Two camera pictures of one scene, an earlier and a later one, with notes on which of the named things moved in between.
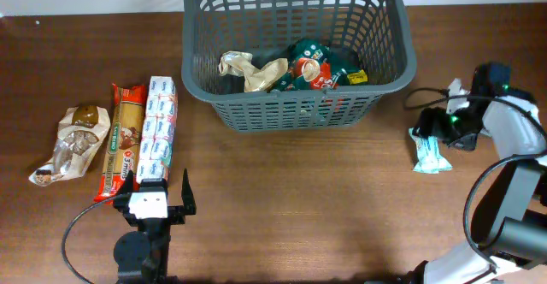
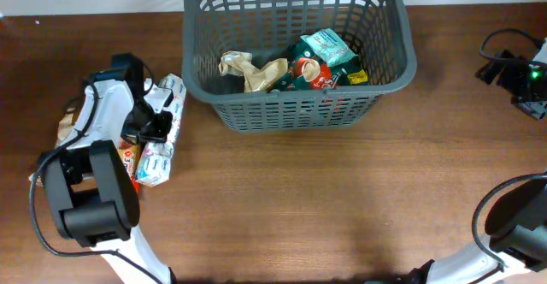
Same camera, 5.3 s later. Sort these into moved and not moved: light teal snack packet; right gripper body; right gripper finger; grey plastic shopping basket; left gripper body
Moved: left gripper body; light teal snack packet; right gripper finger; right gripper body
Not moved: grey plastic shopping basket
